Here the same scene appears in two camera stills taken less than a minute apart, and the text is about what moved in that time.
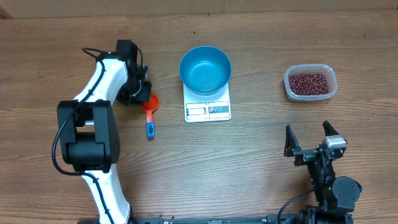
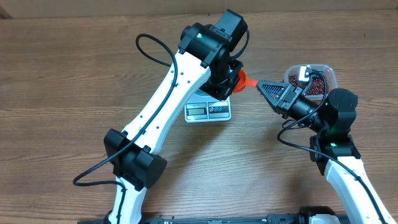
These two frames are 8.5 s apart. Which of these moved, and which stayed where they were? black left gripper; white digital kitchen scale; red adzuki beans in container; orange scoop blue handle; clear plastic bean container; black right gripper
Moved: black right gripper; black left gripper; orange scoop blue handle
Stayed: clear plastic bean container; white digital kitchen scale; red adzuki beans in container
